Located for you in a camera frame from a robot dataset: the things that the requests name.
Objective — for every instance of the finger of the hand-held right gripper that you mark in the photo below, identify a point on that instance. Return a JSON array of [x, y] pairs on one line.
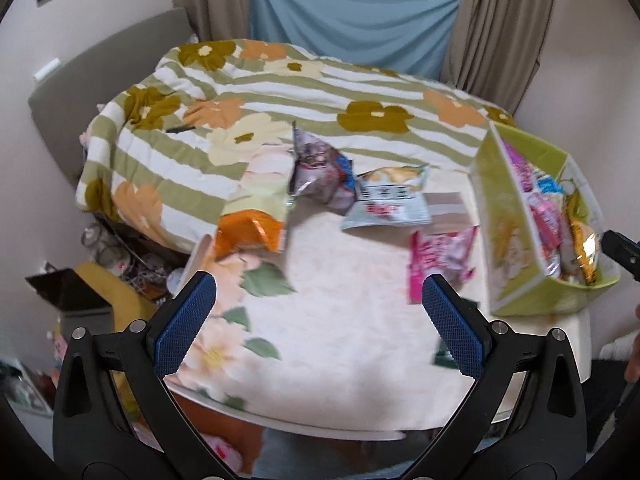
[[622, 252]]

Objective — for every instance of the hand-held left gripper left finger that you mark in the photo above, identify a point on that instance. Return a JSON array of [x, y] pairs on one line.
[[185, 325]]

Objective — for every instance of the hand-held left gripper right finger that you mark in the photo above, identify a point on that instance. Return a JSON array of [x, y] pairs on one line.
[[452, 330]]

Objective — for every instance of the pink snack packet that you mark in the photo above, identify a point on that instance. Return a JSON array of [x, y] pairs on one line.
[[440, 260]]

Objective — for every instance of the pile of mixed snack packets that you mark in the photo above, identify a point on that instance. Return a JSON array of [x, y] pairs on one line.
[[545, 215]]

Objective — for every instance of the green cardboard box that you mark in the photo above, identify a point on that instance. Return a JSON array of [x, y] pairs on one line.
[[505, 240]]

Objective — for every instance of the orange snack packet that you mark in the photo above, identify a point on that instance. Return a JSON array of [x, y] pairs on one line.
[[245, 232]]

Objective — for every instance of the pale blue snack packet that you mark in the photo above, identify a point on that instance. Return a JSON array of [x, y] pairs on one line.
[[387, 205]]

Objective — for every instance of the grey purple snack packet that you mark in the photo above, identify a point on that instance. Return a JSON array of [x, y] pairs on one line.
[[320, 170]]

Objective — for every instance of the person's right hand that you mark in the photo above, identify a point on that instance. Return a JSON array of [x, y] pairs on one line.
[[634, 365]]

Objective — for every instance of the yellow cardboard box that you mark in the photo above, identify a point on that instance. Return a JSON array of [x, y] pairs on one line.
[[117, 305]]

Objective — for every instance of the dark grey storage box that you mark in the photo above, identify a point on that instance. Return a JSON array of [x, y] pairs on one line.
[[85, 322]]

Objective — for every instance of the cream floral tablecloth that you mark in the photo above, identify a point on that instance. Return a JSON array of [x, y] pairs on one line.
[[350, 310]]

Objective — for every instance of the clear glass jar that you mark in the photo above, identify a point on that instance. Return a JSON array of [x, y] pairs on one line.
[[97, 245]]

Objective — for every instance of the white low table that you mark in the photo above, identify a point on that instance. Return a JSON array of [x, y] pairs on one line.
[[350, 431]]

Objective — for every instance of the pale pink soft toy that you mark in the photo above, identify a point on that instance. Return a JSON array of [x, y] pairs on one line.
[[90, 132]]

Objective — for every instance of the beige curtain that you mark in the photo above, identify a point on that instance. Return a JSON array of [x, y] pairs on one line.
[[215, 0], [500, 35]]

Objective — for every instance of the green striped floral blanket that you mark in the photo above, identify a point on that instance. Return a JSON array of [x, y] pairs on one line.
[[300, 95]]

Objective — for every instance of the grey bed headboard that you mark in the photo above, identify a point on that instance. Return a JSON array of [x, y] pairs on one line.
[[100, 80]]

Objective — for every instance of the light blue hanging cloth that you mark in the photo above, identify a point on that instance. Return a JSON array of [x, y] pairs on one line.
[[350, 15]]

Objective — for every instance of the white wall socket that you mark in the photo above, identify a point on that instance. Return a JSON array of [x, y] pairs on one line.
[[47, 69]]

